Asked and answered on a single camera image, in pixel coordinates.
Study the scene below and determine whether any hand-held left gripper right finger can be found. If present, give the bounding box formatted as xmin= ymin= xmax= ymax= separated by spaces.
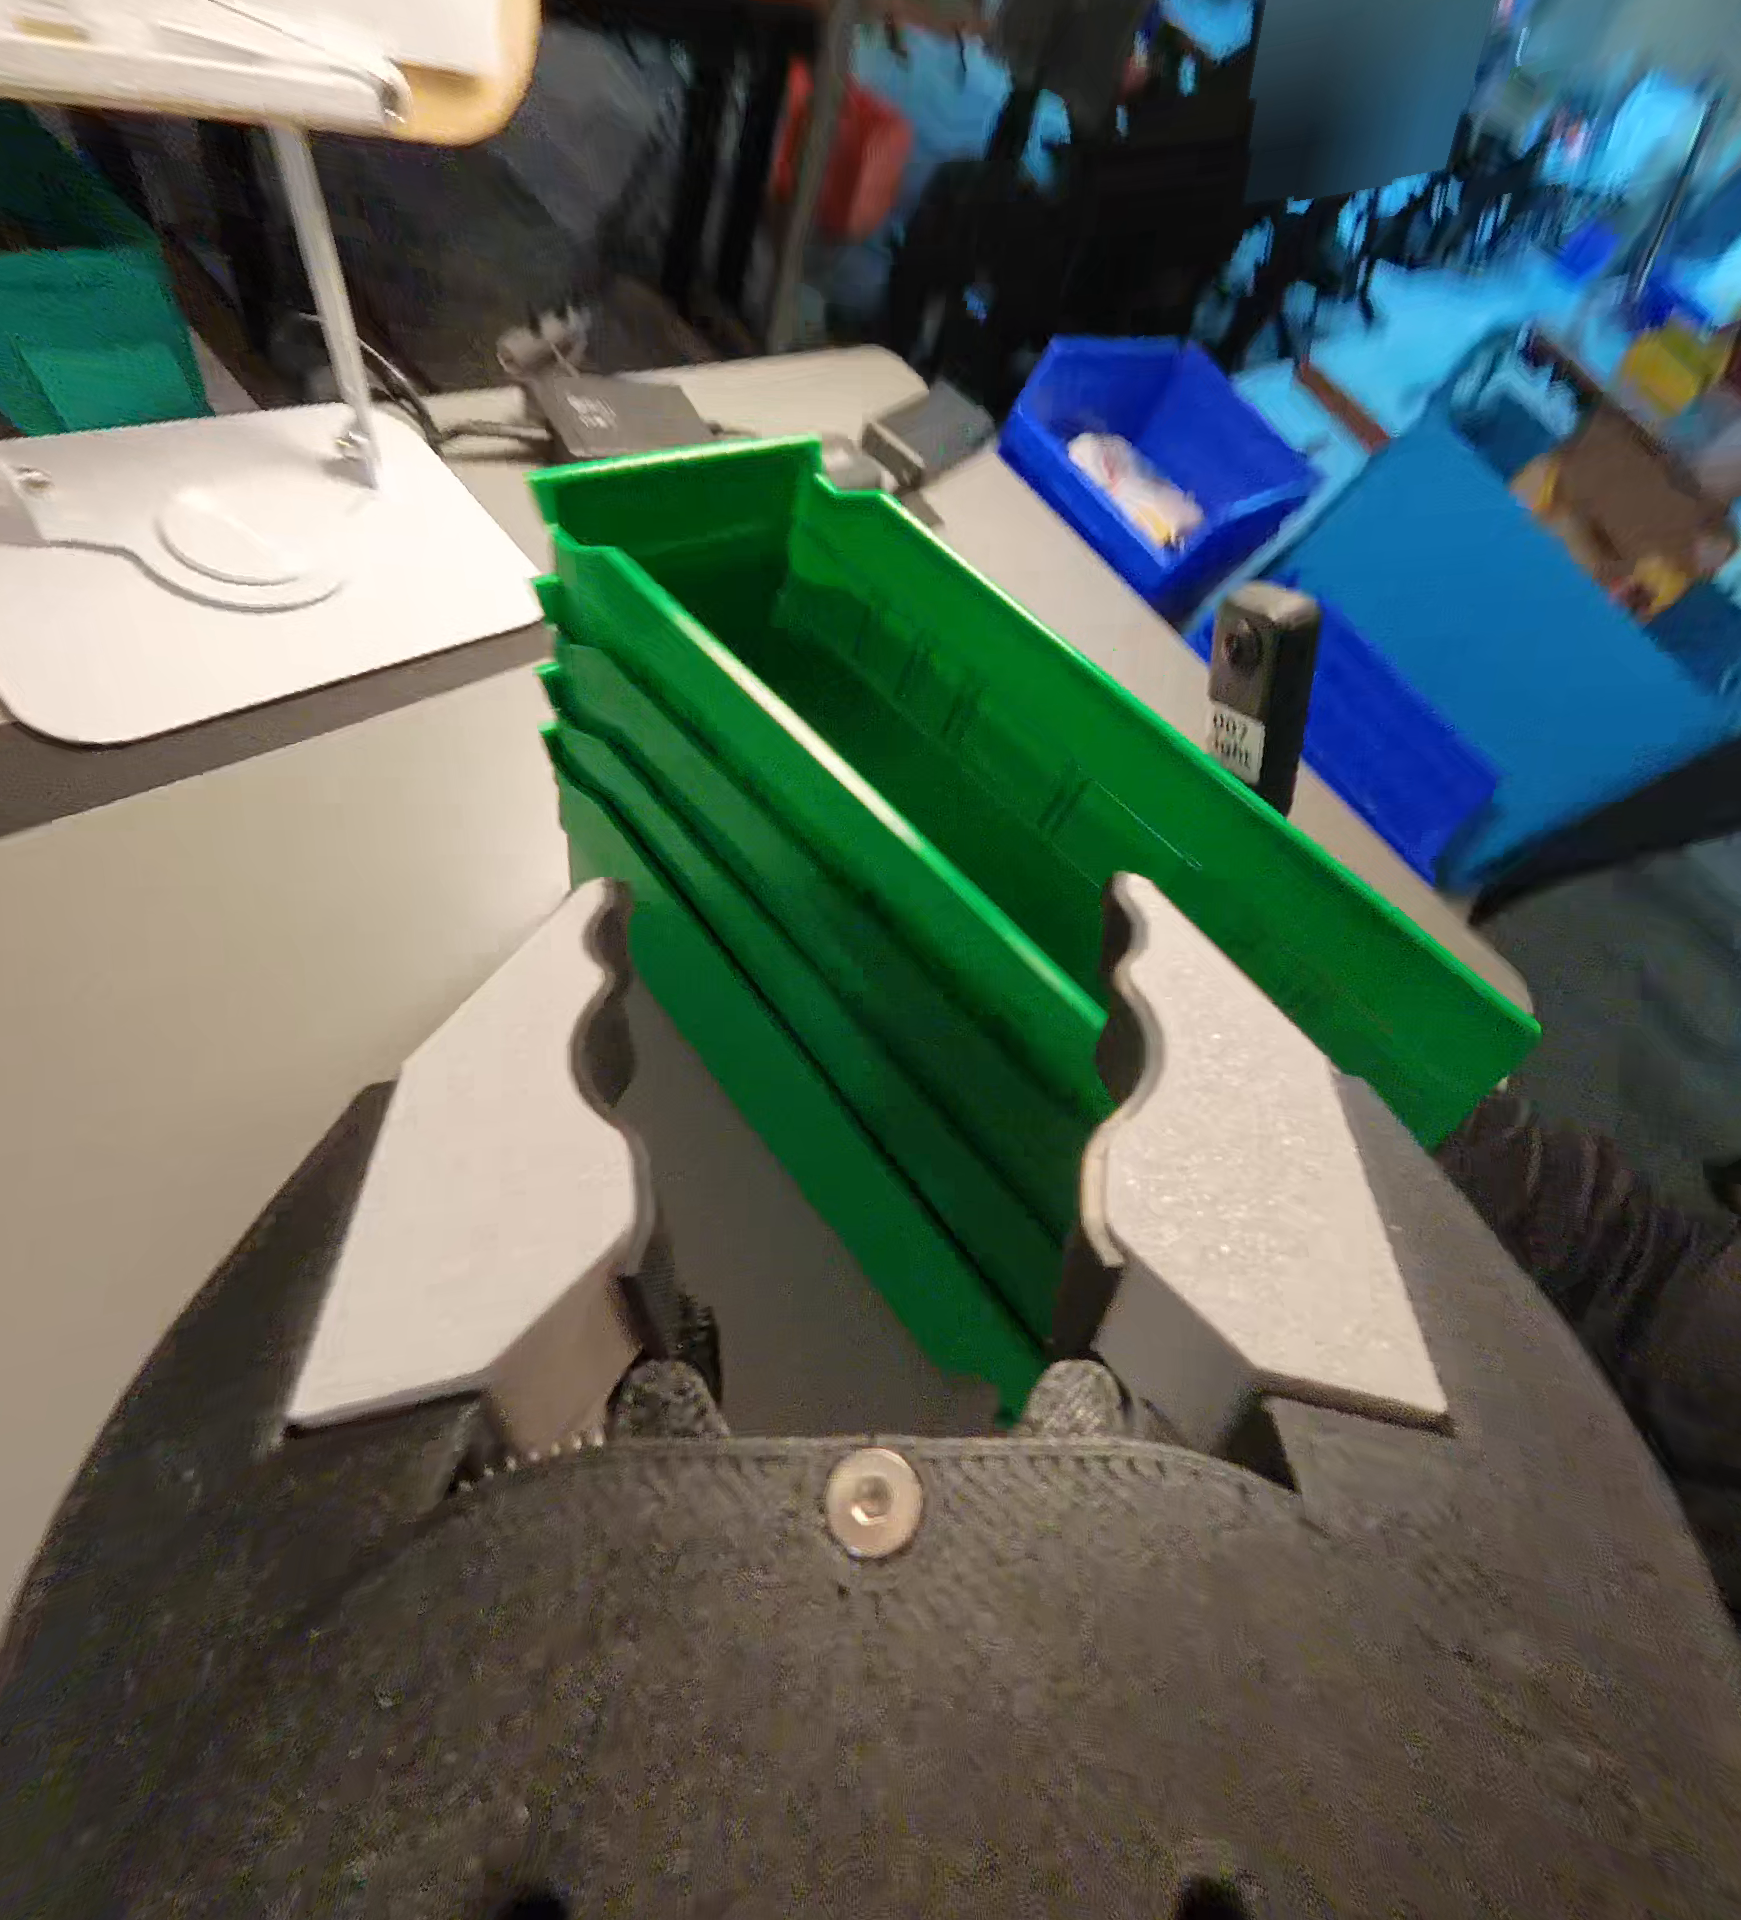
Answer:
xmin=1057 ymin=873 xmax=1455 ymax=1449

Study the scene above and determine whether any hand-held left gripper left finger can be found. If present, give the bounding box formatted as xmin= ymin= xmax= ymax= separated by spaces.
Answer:
xmin=284 ymin=878 xmax=661 ymax=1466

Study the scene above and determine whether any green plastic bin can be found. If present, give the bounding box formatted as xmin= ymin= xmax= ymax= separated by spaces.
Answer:
xmin=527 ymin=435 xmax=1542 ymax=1151
xmin=532 ymin=574 xmax=1119 ymax=1188
xmin=539 ymin=722 xmax=1050 ymax=1425
xmin=538 ymin=660 xmax=1097 ymax=1336

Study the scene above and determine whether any blue plastic bin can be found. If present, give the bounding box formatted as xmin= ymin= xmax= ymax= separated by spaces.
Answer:
xmin=1185 ymin=578 xmax=1502 ymax=888
xmin=996 ymin=337 xmax=1321 ymax=619

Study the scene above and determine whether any grey electronic device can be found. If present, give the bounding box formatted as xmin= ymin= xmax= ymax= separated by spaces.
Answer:
xmin=862 ymin=381 xmax=994 ymax=486

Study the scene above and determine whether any white and wood document stand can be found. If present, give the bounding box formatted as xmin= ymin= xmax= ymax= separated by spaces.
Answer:
xmin=0 ymin=0 xmax=549 ymax=747

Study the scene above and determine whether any black box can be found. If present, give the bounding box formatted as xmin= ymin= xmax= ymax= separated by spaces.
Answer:
xmin=532 ymin=368 xmax=714 ymax=459

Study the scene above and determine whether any green background bin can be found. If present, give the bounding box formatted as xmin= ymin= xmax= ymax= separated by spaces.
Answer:
xmin=0 ymin=241 xmax=213 ymax=438

